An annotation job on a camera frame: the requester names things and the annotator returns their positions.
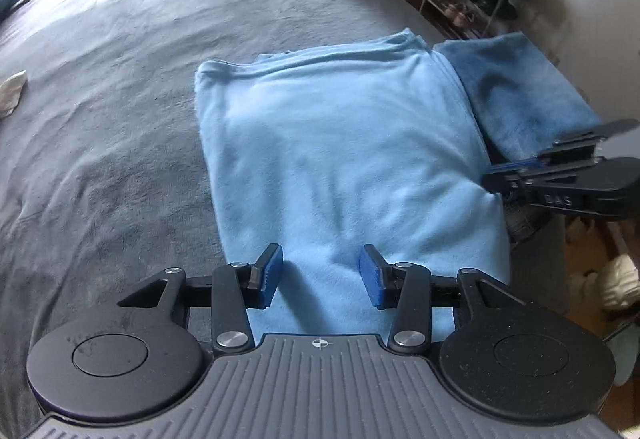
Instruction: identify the white shirt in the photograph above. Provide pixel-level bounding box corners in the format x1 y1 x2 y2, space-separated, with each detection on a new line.
0 72 28 118

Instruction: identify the beige shoe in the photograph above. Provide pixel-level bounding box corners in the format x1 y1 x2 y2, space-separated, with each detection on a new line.
442 2 477 27

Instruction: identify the teal object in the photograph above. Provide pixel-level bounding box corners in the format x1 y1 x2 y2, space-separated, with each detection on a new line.
607 321 640 387

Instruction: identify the blue towel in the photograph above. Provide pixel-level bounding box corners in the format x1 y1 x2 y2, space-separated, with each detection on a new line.
432 32 607 166

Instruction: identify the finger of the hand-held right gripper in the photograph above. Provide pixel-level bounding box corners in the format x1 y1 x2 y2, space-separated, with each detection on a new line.
482 162 601 215
492 119 640 170

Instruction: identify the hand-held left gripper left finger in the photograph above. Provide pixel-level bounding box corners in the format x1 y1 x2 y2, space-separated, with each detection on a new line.
117 243 285 354

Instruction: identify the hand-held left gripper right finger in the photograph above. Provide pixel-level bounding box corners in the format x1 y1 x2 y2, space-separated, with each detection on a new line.
359 244 526 354

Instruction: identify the light blue t-shirt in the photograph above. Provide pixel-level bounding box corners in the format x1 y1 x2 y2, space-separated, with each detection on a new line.
194 30 512 337

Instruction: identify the white fluffy slipper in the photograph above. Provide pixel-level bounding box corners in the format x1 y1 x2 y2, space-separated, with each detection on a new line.
597 254 640 314

